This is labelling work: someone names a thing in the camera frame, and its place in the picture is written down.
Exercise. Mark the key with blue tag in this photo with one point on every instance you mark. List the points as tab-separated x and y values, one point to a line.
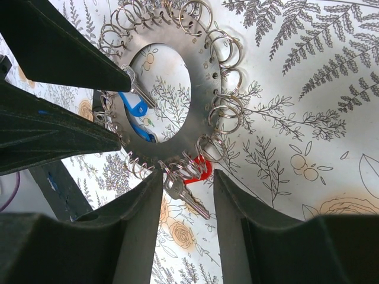
146	101

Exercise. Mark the floral tablecloth mat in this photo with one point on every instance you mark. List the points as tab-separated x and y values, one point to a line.
301	135

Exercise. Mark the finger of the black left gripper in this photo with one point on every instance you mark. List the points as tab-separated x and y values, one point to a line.
49	49
35	131

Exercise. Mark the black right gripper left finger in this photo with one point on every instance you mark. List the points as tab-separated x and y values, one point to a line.
112	244

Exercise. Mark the key with red tag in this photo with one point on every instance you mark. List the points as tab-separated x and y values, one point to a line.
177	187

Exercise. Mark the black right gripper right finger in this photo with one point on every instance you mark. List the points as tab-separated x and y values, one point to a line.
259	244

